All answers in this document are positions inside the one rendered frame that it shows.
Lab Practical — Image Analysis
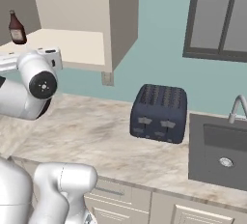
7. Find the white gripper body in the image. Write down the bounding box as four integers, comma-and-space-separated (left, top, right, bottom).
0, 53, 21, 73

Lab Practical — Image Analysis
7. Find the dark red ketchup bottle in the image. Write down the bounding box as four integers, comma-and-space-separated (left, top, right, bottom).
8, 9, 28, 45

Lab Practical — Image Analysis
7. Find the dark blue toaster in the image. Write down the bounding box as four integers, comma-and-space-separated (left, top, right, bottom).
128, 83, 189, 145

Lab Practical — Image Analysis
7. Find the beige drawer front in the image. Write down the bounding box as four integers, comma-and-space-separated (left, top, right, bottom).
84, 176, 152, 207

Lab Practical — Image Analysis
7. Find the beige cupboard door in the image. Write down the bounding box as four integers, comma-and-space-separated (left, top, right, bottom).
150, 191, 247, 224
83, 196, 151, 224

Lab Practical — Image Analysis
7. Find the grey framed window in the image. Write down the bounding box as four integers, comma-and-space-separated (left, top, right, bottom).
181, 0, 247, 64

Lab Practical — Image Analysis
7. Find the grey sink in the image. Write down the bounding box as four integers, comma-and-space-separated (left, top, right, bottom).
187, 112, 247, 192

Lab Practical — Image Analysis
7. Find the silver tap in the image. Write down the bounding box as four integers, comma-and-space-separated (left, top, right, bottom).
228, 94, 247, 125

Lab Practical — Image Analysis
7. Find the beige open wall cabinet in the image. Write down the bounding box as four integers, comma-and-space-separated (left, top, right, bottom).
0, 0, 140, 74

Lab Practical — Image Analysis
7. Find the beige wall socket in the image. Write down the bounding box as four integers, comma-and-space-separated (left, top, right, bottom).
101, 70, 115, 87

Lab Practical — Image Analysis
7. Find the grey drawer handle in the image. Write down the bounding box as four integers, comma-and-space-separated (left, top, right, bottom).
94, 186, 125, 197

